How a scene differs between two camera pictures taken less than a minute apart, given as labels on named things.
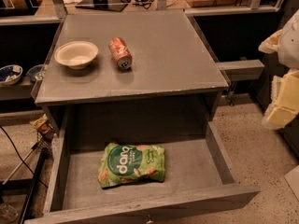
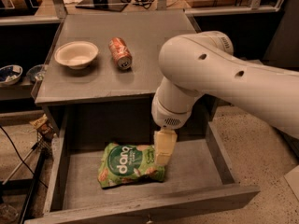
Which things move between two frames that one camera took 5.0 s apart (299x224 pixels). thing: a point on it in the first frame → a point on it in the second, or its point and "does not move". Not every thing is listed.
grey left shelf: x=18 y=91 does not move
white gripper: x=290 y=44 → x=165 y=115
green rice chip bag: x=124 y=162 does not move
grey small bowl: x=35 y=73 does not move
